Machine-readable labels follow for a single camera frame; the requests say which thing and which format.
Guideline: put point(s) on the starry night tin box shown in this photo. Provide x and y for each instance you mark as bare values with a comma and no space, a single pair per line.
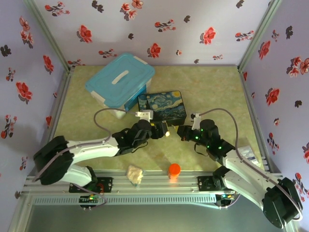
164,104

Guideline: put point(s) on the crumpled beige bag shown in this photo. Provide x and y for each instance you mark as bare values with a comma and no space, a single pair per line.
134,174

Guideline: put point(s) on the aluminium frame post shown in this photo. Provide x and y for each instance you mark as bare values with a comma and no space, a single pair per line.
47,36
259,33

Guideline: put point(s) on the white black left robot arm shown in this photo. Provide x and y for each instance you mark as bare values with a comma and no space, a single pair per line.
79,152

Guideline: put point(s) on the blue lidded plastic storage box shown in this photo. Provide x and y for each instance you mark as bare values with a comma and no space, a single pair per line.
120,79

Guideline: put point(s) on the white blue packet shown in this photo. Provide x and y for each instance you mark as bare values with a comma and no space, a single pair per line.
249,154

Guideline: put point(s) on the orange cylindrical container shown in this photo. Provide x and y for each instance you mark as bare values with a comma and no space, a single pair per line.
174,170

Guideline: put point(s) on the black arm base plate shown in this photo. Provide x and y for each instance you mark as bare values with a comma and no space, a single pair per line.
205,183
106,184

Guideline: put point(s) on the green circuit board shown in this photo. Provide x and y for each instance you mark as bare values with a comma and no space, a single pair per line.
89,198
225,197

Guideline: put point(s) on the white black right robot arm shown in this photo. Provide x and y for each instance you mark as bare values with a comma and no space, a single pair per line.
256,183

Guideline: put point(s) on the aluminium frame rail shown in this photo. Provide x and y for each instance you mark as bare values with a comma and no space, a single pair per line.
154,183

